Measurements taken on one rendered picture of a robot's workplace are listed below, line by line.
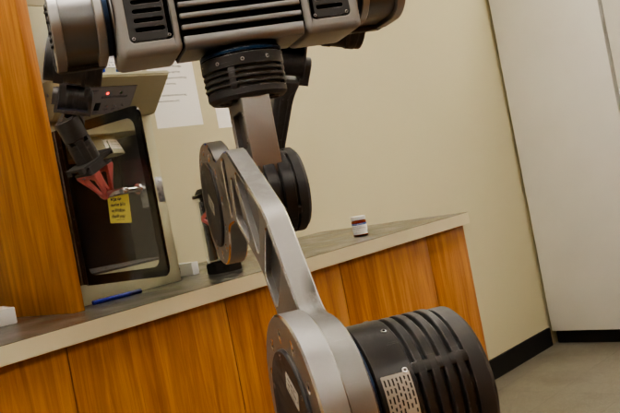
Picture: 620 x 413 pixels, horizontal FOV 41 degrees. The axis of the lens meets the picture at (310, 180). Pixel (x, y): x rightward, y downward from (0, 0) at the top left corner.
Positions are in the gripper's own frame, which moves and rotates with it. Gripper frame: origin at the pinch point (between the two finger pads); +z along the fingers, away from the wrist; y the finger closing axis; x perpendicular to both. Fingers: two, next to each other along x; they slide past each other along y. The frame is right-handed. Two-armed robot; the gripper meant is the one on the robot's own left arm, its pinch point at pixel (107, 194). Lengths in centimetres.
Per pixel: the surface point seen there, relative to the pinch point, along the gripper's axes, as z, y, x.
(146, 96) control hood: -10.6, -37.2, -13.0
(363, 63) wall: 41, -197, -47
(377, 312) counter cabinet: 77, -55, 13
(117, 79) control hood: -19.0, -28.3, -10.1
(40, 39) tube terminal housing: -36.0, -22.5, -22.1
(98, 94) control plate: -17.9, -23.1, -13.4
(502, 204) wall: 153, -254, -37
